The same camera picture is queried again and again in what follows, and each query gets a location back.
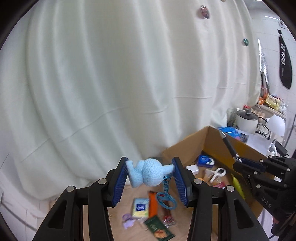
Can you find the blue tape dispenser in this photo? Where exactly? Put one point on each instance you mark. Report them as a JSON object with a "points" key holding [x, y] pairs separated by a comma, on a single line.
{"points": [[205, 161]]}

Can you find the green cracker packet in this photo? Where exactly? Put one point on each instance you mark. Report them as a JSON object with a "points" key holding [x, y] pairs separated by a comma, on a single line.
{"points": [[158, 229]]}

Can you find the teal curtain pin badge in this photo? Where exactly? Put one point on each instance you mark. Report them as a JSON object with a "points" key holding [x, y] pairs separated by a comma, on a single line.
{"points": [[245, 42]]}

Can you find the yellow green snack packet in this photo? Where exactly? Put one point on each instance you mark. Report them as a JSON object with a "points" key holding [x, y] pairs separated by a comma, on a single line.
{"points": [[237, 186]]}

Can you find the white curtain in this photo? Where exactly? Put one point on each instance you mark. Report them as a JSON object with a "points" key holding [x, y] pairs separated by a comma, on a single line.
{"points": [[84, 83]]}

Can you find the clear candy packet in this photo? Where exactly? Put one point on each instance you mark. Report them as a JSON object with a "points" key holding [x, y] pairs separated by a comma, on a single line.
{"points": [[218, 183]]}

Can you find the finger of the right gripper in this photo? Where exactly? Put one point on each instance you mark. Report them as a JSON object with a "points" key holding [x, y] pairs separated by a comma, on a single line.
{"points": [[252, 166]]}

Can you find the white desk lamp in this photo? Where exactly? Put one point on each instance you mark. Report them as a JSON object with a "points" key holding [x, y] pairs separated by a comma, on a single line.
{"points": [[276, 125]]}

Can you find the purple keychain toy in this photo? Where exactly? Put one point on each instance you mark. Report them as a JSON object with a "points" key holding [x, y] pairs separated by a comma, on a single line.
{"points": [[127, 221]]}

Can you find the black pen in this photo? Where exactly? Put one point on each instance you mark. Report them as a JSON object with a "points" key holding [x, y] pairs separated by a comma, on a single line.
{"points": [[232, 151]]}

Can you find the white charger block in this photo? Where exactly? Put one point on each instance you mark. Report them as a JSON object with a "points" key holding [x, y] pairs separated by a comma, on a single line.
{"points": [[193, 168]]}

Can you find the black racket bag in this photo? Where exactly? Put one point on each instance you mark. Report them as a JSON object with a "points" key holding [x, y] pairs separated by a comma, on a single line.
{"points": [[285, 69]]}

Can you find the cardboard box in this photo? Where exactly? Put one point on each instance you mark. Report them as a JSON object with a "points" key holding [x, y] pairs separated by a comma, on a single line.
{"points": [[208, 141]]}

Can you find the red sausage snack pack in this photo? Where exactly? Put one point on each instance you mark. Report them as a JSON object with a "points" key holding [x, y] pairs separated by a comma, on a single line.
{"points": [[168, 219]]}

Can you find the blue knitted keychain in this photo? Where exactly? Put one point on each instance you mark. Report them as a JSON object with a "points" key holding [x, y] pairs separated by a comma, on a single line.
{"points": [[151, 173]]}

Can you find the orange snack bar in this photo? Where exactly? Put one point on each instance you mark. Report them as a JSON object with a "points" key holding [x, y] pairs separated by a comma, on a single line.
{"points": [[153, 204]]}

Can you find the tissue pack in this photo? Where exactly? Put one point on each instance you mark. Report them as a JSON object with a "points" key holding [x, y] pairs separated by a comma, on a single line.
{"points": [[140, 208]]}

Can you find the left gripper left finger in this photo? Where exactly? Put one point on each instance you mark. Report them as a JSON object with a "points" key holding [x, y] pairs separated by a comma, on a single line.
{"points": [[65, 219]]}

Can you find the white rice cooker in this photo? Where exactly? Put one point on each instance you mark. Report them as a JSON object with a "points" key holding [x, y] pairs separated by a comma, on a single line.
{"points": [[246, 121]]}

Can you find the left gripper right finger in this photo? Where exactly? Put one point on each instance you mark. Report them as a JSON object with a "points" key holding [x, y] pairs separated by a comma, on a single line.
{"points": [[236, 220]]}

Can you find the white plastic clip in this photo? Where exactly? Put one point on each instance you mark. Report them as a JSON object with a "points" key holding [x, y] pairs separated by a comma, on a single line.
{"points": [[213, 175]]}

